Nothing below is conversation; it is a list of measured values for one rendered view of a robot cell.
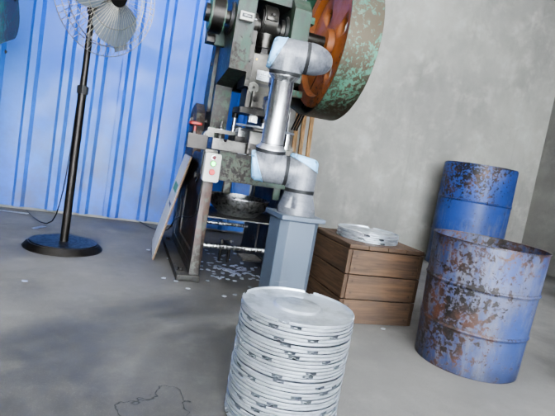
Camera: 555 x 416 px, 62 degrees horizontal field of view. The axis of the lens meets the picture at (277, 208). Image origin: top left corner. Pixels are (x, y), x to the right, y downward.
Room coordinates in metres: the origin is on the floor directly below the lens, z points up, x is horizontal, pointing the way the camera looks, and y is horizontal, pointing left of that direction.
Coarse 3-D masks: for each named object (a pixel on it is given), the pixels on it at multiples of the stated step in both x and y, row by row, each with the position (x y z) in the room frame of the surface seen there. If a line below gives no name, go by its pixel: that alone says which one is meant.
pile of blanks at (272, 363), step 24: (240, 312) 1.14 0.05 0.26; (240, 336) 1.12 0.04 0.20; (264, 336) 1.06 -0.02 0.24; (288, 336) 1.02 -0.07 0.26; (312, 336) 1.04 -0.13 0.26; (336, 336) 1.07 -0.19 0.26; (240, 360) 1.10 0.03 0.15; (264, 360) 1.03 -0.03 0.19; (288, 360) 1.02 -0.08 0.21; (312, 360) 1.02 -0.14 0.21; (336, 360) 1.06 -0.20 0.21; (240, 384) 1.08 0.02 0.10; (264, 384) 1.03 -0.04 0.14; (288, 384) 1.01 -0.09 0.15; (312, 384) 1.04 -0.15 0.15; (336, 384) 1.08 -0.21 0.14; (240, 408) 1.06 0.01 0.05; (264, 408) 1.02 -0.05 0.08; (288, 408) 1.02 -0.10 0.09; (312, 408) 1.03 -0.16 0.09; (336, 408) 1.12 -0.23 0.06
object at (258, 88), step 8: (256, 56) 2.48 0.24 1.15; (264, 56) 2.49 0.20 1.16; (256, 64) 2.48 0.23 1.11; (264, 64) 2.49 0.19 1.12; (256, 72) 2.48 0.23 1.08; (264, 72) 2.49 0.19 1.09; (256, 80) 2.48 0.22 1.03; (264, 80) 2.50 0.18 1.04; (248, 88) 2.46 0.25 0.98; (256, 88) 2.47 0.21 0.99; (264, 88) 2.50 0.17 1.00; (240, 96) 2.58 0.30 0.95; (248, 96) 2.47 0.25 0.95; (256, 96) 2.46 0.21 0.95; (264, 96) 2.47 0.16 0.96; (240, 104) 2.55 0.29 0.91; (248, 104) 2.48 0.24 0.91; (256, 104) 2.46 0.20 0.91
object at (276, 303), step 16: (256, 288) 1.25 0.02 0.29; (272, 288) 1.29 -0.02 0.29; (288, 288) 1.30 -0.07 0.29; (256, 304) 1.12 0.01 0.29; (272, 304) 1.15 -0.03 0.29; (288, 304) 1.15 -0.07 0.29; (304, 304) 1.17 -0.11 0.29; (320, 304) 1.22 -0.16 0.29; (336, 304) 1.24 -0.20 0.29; (304, 320) 1.06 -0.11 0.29; (320, 320) 1.08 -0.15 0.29; (336, 320) 1.10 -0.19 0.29; (352, 320) 1.10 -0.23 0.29
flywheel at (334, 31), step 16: (320, 0) 2.82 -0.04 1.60; (336, 0) 2.69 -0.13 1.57; (320, 16) 2.88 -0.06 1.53; (336, 16) 2.65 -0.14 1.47; (320, 32) 2.84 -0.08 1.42; (336, 32) 2.61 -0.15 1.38; (336, 48) 2.58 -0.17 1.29; (336, 64) 2.54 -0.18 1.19; (304, 80) 2.91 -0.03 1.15; (320, 80) 2.71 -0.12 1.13; (304, 96) 2.82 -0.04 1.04; (320, 96) 2.58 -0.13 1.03
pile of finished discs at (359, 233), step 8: (344, 224) 2.30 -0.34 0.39; (352, 224) 2.33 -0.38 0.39; (336, 232) 2.21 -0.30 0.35; (344, 232) 2.12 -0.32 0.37; (352, 232) 2.09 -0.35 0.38; (360, 232) 2.07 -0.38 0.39; (368, 232) 2.14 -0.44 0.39; (376, 232) 2.16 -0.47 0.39; (384, 232) 2.26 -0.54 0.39; (360, 240) 2.06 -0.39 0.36; (368, 240) 2.06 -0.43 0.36; (376, 240) 2.06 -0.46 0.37; (384, 240) 2.07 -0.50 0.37; (392, 240) 2.14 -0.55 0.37
